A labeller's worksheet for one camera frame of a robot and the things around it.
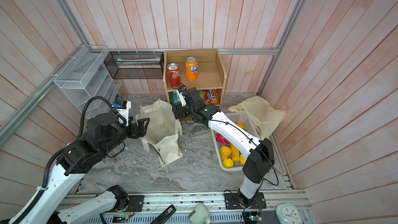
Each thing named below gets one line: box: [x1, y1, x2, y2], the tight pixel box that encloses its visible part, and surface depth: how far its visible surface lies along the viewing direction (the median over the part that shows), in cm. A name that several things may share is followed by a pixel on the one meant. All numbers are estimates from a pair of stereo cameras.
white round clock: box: [275, 203, 304, 224], surface depth 70 cm
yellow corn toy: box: [230, 144, 241, 164], surface depth 87 cm
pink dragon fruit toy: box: [216, 133, 232, 145], surface depth 90 cm
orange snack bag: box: [205, 88, 220, 105], surface depth 95 cm
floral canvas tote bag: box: [135, 99, 184, 167], surface depth 86 cm
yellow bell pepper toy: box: [220, 145, 232, 161], surface depth 87 cm
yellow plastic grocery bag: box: [228, 95, 287, 140], surface depth 95 cm
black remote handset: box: [149, 204, 177, 224], surface depth 71 cm
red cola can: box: [166, 62, 181, 88], surface depth 75 cm
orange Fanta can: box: [185, 56, 199, 81], surface depth 79 cm
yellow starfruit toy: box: [239, 154, 248, 166], surface depth 84 cm
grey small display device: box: [188, 202, 212, 224], surface depth 67 cm
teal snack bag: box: [172, 92, 181, 105], surface depth 92 cm
